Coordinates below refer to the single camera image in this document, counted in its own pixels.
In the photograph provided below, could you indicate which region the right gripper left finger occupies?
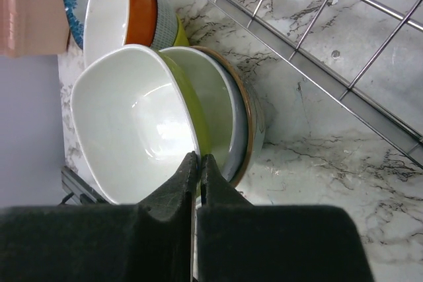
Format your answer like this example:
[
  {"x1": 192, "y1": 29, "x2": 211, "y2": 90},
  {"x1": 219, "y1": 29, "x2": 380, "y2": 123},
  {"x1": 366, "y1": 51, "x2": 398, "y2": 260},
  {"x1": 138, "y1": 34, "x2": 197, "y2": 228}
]
[{"x1": 1, "y1": 153, "x2": 198, "y2": 281}]

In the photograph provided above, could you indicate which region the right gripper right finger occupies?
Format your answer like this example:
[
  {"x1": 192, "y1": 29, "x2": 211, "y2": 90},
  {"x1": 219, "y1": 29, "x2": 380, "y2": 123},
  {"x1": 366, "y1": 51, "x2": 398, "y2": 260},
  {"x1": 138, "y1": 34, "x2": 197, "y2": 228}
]
[{"x1": 197, "y1": 155, "x2": 373, "y2": 281}]

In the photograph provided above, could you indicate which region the stainless steel dish rack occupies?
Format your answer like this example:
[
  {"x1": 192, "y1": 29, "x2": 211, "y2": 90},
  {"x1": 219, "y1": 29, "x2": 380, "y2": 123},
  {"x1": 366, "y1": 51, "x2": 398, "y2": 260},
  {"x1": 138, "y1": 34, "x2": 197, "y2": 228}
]
[{"x1": 208, "y1": 0, "x2": 422, "y2": 165}]

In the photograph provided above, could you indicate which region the lime green white bowl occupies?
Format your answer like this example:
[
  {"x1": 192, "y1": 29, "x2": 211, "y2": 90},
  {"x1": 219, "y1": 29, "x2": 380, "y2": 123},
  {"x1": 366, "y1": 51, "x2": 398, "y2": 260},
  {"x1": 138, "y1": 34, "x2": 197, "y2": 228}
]
[{"x1": 71, "y1": 44, "x2": 211, "y2": 204}]

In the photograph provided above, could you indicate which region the yellow-green bottom bowl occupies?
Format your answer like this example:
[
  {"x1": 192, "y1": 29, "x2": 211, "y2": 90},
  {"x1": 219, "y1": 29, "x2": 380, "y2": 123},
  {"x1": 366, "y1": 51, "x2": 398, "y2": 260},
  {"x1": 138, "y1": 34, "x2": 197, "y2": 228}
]
[{"x1": 173, "y1": 15, "x2": 190, "y2": 46}]

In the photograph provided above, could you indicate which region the grey patterned bowl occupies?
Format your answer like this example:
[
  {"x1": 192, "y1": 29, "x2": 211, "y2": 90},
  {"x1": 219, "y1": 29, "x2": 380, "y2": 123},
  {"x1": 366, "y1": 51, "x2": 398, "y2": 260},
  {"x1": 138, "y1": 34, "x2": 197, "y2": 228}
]
[{"x1": 151, "y1": 0, "x2": 178, "y2": 50}]

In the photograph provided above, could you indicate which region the white grey bottom bowl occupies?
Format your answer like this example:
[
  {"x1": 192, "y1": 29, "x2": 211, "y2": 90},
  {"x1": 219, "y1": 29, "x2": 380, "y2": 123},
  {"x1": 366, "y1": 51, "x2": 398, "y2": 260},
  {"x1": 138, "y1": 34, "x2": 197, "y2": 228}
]
[{"x1": 161, "y1": 46, "x2": 266, "y2": 186}]

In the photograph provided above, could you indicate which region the pink plastic storage box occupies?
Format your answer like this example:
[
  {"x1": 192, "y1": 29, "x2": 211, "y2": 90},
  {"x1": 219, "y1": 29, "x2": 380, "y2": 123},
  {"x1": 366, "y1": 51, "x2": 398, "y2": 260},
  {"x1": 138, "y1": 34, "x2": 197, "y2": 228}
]
[{"x1": 1, "y1": 0, "x2": 69, "y2": 57}]

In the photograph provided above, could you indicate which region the white orange bowl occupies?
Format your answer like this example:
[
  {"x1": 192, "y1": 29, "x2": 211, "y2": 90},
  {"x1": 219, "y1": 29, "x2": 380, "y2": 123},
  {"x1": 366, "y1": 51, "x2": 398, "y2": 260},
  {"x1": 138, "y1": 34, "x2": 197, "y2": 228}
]
[{"x1": 83, "y1": 0, "x2": 158, "y2": 67}]

